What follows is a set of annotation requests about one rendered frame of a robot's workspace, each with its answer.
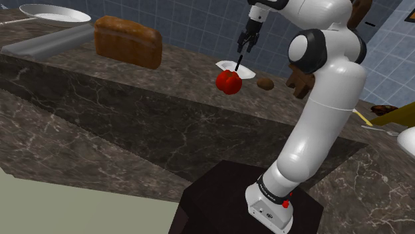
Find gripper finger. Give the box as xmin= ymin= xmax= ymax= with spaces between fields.
xmin=237 ymin=31 xmax=250 ymax=55
xmin=246 ymin=34 xmax=260 ymax=54

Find white shallow dish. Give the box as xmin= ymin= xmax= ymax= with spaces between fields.
xmin=215 ymin=59 xmax=257 ymax=80

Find red bell pepper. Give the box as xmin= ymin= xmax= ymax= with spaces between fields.
xmin=215 ymin=69 xmax=243 ymax=96

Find brown potato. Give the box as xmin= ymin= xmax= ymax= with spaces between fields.
xmin=256 ymin=78 xmax=275 ymax=92

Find brown wooden object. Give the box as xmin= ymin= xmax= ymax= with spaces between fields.
xmin=285 ymin=0 xmax=374 ymax=100

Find brown bread loaf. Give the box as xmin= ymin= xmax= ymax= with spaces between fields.
xmin=93 ymin=15 xmax=164 ymax=70

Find dark brown flat object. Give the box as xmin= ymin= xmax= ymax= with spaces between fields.
xmin=370 ymin=104 xmax=399 ymax=117

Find silver fork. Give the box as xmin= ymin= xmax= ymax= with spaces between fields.
xmin=360 ymin=124 xmax=400 ymax=136

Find dark robot stand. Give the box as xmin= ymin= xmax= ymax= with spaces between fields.
xmin=168 ymin=160 xmax=325 ymax=234

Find olive yellow box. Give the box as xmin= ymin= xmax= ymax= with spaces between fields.
xmin=369 ymin=101 xmax=415 ymax=128

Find white rounded object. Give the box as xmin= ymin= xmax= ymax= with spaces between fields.
xmin=396 ymin=126 xmax=415 ymax=160

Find white frying pan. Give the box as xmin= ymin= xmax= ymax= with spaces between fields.
xmin=0 ymin=3 xmax=92 ymax=29

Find grey long tray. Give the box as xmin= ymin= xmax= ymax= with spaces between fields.
xmin=1 ymin=23 xmax=96 ymax=62

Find yellow handled utensil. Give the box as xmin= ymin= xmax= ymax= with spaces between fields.
xmin=352 ymin=108 xmax=374 ymax=128

